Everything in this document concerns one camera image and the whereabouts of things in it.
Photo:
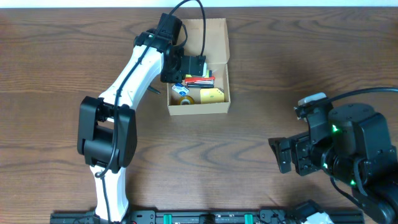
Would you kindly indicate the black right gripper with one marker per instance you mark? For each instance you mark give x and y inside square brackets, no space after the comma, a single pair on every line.
[300,156]

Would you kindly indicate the blue white staples box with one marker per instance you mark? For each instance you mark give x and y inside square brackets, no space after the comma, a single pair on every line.
[180,89]

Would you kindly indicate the red black stapler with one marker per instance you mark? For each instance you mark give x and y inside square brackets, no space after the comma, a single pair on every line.
[200,82]

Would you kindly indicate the yellow adhesive tape roll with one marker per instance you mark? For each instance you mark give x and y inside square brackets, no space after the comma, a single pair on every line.
[186,100]

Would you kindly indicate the yellow sticky notepad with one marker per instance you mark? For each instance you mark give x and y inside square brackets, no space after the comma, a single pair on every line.
[211,95]

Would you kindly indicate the brown cardboard box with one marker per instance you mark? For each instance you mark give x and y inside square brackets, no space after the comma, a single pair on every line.
[217,55]

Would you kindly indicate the yellow highlighter marker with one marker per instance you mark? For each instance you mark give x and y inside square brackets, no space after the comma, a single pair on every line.
[208,74]

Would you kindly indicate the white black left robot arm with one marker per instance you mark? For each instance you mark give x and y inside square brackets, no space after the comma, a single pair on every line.
[107,134]

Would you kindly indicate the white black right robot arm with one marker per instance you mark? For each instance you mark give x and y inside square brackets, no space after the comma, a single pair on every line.
[351,144]

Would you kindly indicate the black ballpoint pen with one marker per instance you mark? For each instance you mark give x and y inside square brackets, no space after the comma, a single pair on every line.
[152,89]

